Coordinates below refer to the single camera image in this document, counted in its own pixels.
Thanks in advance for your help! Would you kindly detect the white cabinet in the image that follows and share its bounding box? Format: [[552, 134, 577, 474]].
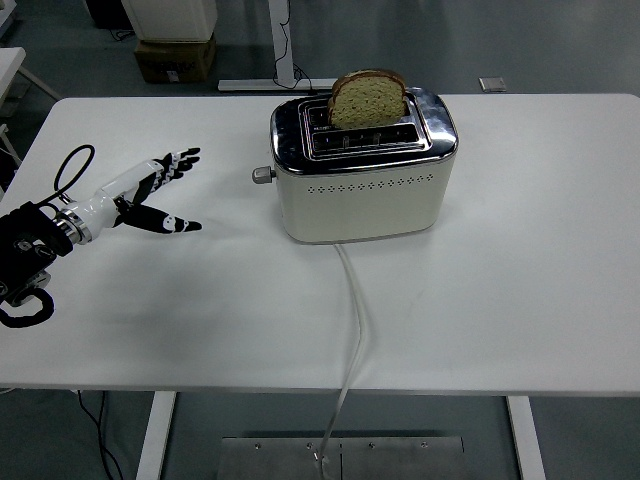
[[119, 0, 219, 43]]

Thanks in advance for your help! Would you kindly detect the white desk leg with foot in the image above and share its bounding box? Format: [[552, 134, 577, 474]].
[[216, 0, 337, 93]]

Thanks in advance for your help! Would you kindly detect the brown cardboard box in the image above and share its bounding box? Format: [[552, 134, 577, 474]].
[[132, 32, 218, 84]]

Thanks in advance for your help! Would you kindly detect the white side table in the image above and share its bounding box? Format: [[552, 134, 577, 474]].
[[0, 46, 64, 119]]

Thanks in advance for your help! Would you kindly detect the brown bread slice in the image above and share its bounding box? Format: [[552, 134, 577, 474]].
[[327, 68, 408, 130]]

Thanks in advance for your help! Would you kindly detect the white table leg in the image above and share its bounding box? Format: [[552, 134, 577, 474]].
[[134, 391, 177, 480], [505, 395, 547, 480]]

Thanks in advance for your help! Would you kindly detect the grey metal plate with screws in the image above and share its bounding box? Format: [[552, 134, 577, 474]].
[[220, 436, 466, 480]]

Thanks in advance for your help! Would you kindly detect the black floor cable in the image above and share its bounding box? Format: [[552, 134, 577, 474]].
[[74, 389, 124, 480]]

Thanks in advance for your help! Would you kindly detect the black cable by desk leg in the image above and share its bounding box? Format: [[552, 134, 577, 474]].
[[272, 0, 319, 94]]

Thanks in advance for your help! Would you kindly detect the cream and chrome toaster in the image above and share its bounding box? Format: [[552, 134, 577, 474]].
[[270, 87, 459, 245]]

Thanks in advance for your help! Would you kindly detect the black box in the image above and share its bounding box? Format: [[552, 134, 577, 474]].
[[84, 0, 132, 30]]

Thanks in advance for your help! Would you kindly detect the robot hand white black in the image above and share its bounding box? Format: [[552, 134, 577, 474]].
[[73, 146, 203, 240]]

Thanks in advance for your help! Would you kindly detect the white toaster power cord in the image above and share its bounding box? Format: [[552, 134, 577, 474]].
[[312, 243, 371, 480]]

